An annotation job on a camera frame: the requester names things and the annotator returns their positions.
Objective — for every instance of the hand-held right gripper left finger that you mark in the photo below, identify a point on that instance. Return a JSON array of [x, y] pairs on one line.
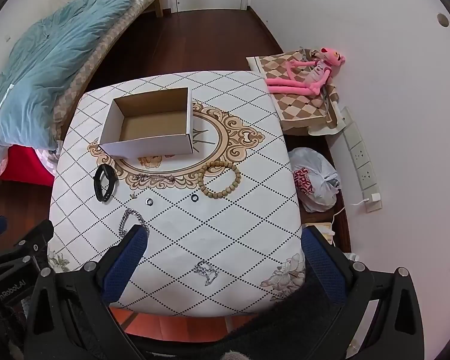
[[125, 266]]

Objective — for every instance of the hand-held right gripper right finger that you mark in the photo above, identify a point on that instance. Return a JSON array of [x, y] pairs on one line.
[[322, 266]]

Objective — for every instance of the pale yellow packet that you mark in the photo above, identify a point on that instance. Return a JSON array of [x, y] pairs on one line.
[[326, 230]]

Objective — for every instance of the red cloth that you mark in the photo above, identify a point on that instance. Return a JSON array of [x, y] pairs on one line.
[[22, 165]]

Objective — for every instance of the white charger plug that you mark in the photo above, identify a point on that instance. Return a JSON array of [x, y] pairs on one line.
[[373, 198]]

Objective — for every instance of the white plastic bag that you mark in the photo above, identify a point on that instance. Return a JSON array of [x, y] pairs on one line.
[[317, 180]]

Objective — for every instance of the white diamond-print tablecloth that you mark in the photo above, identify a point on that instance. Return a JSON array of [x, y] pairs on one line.
[[228, 232]]

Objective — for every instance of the white power strip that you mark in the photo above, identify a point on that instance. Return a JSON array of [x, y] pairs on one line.
[[360, 157]]

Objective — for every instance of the white cardboard box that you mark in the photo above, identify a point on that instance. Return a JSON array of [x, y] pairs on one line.
[[153, 146]]

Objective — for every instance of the brown checkered cushion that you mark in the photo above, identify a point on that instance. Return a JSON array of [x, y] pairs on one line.
[[300, 109]]

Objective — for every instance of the light blue blanket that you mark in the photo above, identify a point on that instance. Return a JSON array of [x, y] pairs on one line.
[[52, 63]]

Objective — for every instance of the bed with checkered sheet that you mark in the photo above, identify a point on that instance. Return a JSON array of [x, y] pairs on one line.
[[97, 63]]

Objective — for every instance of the pink plush toy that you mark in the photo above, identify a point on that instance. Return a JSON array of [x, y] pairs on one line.
[[318, 72]]

